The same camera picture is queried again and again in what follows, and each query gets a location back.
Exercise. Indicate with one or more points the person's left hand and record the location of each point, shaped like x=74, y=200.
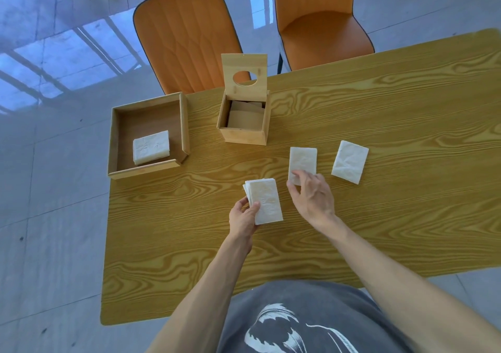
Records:
x=242, y=221

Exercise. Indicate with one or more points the person's right hand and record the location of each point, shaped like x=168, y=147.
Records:
x=315, y=200

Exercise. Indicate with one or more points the wooden box with holed lid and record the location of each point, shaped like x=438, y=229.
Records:
x=242, y=135

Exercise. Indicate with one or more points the white napkin stack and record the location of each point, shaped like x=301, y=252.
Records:
x=151, y=148

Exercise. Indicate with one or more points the person's left forearm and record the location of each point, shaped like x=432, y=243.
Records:
x=203, y=298

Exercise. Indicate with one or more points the person's right forearm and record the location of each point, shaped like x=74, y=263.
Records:
x=391, y=278

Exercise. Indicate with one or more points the grey printed shirt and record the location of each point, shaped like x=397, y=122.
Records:
x=250, y=313

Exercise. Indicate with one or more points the open wooden tray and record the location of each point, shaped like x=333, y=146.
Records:
x=145, y=119

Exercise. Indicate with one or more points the orange smooth chair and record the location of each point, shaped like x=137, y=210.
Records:
x=321, y=39

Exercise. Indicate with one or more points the orange quilted chair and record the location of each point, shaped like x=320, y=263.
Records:
x=184, y=35

